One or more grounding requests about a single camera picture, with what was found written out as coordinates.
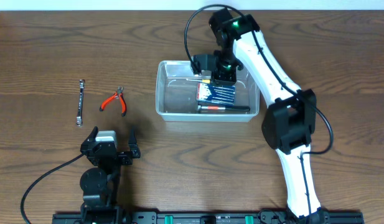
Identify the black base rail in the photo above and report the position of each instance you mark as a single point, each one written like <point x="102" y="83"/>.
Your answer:
<point x="179" y="218"/>

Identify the claw hammer orange black handle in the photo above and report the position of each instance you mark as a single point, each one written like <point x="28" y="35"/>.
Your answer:
<point x="222" y="109"/>

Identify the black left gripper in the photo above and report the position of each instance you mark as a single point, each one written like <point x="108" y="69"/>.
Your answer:
<point x="117" y="154"/>

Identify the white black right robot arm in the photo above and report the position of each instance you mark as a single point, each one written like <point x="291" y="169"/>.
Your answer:
<point x="290" y="118"/>

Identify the black yellow screwdriver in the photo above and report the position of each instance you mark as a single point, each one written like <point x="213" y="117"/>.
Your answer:
<point x="207" y="81"/>

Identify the clear plastic container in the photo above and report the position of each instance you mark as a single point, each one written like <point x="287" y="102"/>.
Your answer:
<point x="176" y="97"/>

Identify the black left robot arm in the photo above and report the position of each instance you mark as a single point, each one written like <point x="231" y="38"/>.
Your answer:
<point x="100" y="183"/>

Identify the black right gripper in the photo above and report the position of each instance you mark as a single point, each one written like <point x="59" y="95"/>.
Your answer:
<point x="220" y="79"/>

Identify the silver combination wrench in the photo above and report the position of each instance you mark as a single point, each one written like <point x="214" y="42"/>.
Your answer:
<point x="79" y="121"/>

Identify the red handled cutting pliers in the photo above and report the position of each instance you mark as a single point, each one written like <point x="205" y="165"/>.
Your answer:
<point x="118" y="94"/>

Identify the blue precision screwdriver set case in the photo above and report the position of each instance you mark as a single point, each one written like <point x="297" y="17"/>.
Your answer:
<point x="223" y="95"/>

